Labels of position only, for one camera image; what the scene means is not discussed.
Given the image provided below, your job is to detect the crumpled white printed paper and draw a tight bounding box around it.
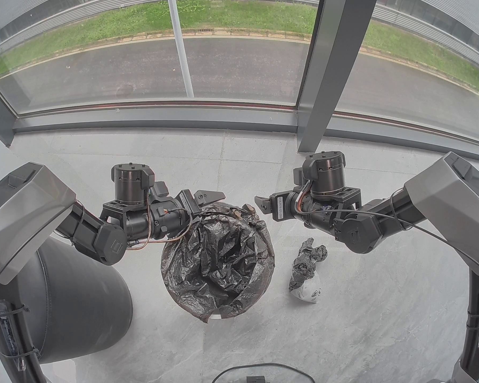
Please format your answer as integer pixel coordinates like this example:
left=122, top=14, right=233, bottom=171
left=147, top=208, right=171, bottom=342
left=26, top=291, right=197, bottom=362
left=291, top=278, right=322, bottom=305

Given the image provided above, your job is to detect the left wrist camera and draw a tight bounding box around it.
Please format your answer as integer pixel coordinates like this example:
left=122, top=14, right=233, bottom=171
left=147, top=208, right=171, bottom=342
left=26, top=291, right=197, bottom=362
left=149, top=181, right=169, bottom=205

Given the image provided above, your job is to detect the black cable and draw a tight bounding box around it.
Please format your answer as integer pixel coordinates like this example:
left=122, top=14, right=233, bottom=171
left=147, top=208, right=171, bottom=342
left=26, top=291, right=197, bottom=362
left=331, top=209, right=479, bottom=280
left=222, top=363, right=316, bottom=383

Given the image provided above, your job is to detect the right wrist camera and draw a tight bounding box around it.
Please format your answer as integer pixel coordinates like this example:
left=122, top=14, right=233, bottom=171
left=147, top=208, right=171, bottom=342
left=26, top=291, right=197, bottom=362
left=293, top=156, right=315, bottom=189

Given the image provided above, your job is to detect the dark grey round chair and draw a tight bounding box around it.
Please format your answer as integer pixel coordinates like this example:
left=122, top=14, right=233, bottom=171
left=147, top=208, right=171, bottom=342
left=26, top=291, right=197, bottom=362
left=23, top=236, right=133, bottom=365

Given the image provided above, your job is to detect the crumpled black plastic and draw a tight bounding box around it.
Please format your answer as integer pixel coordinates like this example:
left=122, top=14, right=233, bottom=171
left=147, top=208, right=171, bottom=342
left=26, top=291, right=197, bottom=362
left=288, top=238, right=328, bottom=293

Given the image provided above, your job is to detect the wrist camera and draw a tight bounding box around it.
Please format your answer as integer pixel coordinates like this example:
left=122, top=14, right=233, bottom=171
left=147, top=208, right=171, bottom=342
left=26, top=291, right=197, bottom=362
left=293, top=156, right=315, bottom=189
left=149, top=181, right=169, bottom=205

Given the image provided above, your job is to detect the black plastic bag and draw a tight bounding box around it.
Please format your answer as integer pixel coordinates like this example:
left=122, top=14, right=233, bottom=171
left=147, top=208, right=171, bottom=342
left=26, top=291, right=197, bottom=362
left=160, top=203, right=275, bottom=323

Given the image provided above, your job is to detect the white trash bin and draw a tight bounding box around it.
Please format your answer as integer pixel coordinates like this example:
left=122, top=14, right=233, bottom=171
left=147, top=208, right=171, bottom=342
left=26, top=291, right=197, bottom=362
left=161, top=222, right=275, bottom=321

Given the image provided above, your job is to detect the window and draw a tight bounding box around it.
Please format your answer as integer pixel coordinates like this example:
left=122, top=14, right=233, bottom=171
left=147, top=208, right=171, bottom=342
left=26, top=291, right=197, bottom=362
left=0, top=0, right=479, bottom=155

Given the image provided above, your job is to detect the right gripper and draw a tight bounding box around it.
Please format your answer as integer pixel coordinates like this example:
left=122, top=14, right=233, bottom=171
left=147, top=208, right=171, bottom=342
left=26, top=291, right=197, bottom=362
left=254, top=189, right=317, bottom=225

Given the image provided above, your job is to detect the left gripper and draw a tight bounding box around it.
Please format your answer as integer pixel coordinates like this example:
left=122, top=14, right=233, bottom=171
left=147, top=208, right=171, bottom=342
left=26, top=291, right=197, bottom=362
left=149, top=189, right=226, bottom=241

